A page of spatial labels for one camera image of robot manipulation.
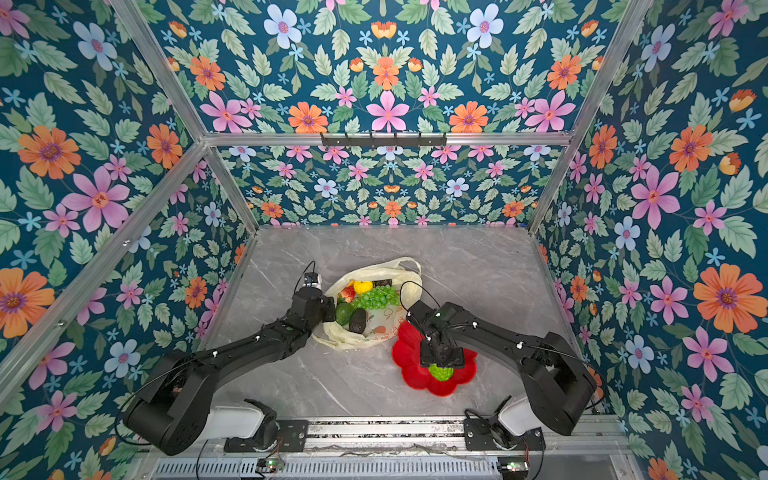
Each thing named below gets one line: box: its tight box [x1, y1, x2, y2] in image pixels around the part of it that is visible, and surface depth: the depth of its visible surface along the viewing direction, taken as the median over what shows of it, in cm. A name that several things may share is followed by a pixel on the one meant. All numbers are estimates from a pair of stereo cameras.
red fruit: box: [340, 286, 356, 304], surface depth 98 cm
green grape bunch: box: [352, 285, 401, 310], surface depth 97 cm
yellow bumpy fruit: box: [353, 280, 373, 295], surface depth 98 cm
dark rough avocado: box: [349, 308, 367, 334], surface depth 92 cm
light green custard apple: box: [428, 364, 454, 382], surface depth 80 cm
